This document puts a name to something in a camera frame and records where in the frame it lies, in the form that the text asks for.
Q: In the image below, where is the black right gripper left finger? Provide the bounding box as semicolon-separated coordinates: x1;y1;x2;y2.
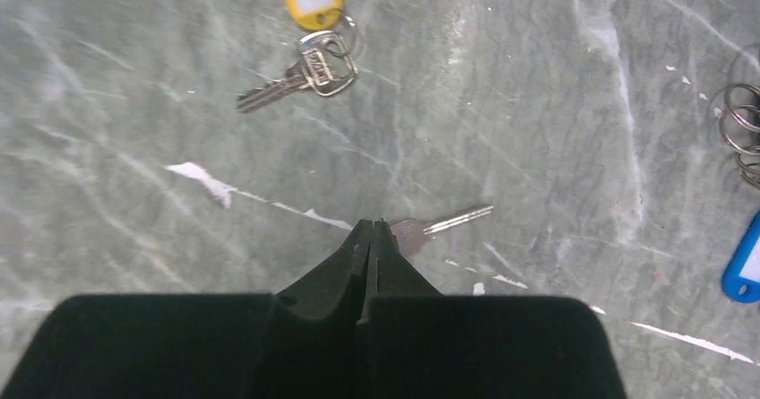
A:
276;220;373;321

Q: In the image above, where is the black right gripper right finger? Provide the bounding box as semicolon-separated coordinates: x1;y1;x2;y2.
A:
365;221;443;323

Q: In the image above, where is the silver key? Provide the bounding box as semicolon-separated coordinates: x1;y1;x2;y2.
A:
236;30;358;114
390;204;494;257

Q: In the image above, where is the red handled key holder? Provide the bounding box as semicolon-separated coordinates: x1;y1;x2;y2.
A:
718;82;759;189

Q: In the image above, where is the blue key tag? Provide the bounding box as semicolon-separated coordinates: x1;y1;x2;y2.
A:
721;213;759;304

